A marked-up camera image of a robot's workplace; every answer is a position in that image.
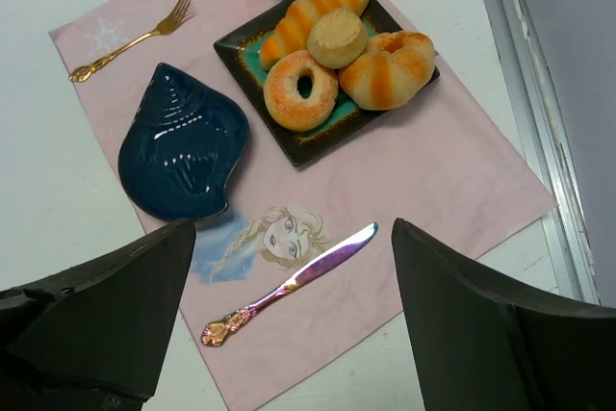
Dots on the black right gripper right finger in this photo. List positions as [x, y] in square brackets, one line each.
[482, 340]

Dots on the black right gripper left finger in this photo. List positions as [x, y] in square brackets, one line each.
[98, 331]

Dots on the round beige bun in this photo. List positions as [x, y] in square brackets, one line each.
[337, 39]

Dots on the round striped bread roll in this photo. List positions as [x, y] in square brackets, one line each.
[391, 70]

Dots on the iridescent table knife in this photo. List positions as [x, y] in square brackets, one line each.
[215, 333]

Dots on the dark blue shell plate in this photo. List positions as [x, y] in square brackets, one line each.
[183, 144]

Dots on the gold fork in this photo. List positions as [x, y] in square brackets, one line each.
[180, 13]

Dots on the sugared orange donut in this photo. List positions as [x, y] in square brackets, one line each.
[285, 103]

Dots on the long striped croissant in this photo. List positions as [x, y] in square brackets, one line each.
[292, 31]

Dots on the aluminium table edge rail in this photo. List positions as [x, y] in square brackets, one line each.
[541, 130]

